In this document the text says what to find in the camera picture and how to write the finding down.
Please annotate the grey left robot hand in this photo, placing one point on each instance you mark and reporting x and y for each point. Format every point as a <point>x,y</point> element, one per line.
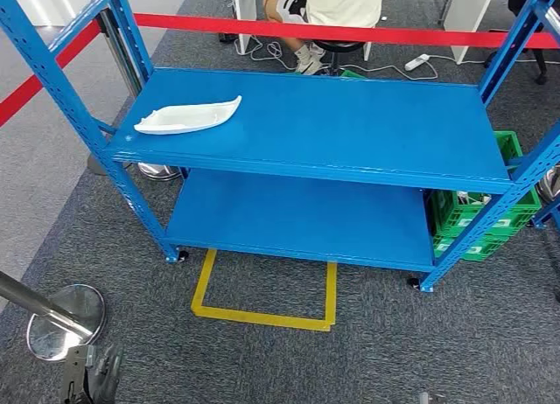
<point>107,378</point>

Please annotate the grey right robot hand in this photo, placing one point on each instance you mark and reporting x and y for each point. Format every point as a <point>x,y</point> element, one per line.
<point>424,399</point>

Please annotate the white curved plastic part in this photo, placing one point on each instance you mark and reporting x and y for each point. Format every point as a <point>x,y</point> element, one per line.
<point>183,118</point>

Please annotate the blue metal shelf rack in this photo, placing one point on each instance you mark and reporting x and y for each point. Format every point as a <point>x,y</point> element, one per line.
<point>546,213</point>
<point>306,123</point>

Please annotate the red barrier belt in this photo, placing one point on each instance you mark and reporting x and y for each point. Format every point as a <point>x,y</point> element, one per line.
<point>350,33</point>
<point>26,91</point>

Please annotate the white power strip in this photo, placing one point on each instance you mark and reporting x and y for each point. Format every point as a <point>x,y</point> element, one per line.
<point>416,62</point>

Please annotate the black round stool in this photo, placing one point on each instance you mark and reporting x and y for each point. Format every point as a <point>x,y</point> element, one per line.
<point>339,45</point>

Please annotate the black floor box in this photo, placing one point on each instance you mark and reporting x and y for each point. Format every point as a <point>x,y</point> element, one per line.
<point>227,38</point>

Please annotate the white display counter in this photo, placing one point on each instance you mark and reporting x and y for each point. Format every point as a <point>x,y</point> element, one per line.
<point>52,1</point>

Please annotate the white desk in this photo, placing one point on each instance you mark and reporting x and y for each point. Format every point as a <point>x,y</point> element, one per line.
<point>470,19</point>
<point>244,13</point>

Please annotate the person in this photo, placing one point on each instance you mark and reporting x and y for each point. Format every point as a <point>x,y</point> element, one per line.
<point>341,4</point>

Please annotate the black office chair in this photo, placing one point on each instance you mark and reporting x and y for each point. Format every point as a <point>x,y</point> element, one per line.
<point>524,1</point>

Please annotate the grey metal desk frame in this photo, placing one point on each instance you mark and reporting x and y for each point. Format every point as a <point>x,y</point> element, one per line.
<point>446,4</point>

